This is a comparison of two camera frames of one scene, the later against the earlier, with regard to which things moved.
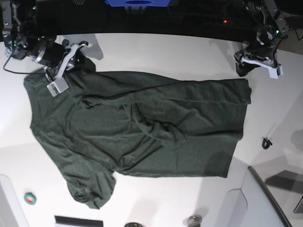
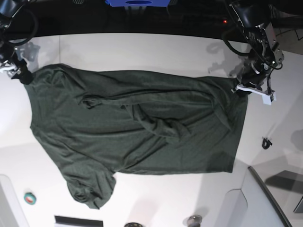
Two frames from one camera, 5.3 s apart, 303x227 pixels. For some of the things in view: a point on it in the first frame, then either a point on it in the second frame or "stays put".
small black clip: (266, 144) stays put
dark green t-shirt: (139, 124) stays put
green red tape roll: (30, 198) stays put
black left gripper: (50, 52) → (8, 53)
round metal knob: (194, 221) stays put
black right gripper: (260, 56) → (253, 72)
